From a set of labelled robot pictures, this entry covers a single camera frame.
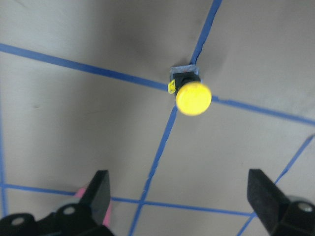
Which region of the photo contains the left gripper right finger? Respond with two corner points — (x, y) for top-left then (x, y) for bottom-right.
(247, 169), (290, 221)

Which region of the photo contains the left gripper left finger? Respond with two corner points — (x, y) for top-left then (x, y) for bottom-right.
(79, 170), (110, 225)

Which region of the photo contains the yellow push button switch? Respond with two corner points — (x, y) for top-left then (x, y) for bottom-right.
(167, 64), (212, 117)

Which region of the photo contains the pink cube far side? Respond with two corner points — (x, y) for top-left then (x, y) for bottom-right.
(74, 187), (113, 228)

